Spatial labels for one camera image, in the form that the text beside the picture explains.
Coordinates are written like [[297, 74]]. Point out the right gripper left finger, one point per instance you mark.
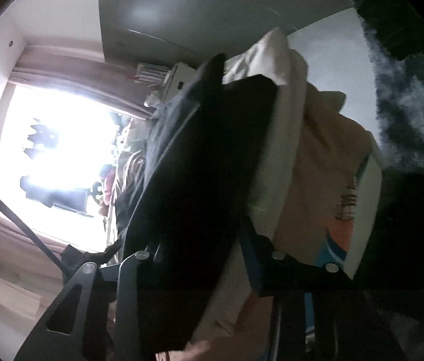
[[101, 314]]

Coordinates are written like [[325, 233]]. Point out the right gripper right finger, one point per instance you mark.
[[318, 313]]

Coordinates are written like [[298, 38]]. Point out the black garment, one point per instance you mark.
[[201, 159]]

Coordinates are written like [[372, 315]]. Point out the cream folded clothes stack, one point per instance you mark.
[[302, 199]]

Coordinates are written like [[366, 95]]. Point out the grey fluffy rug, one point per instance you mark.
[[399, 86]]

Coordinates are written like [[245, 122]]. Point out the pink curtain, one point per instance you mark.
[[106, 83]]

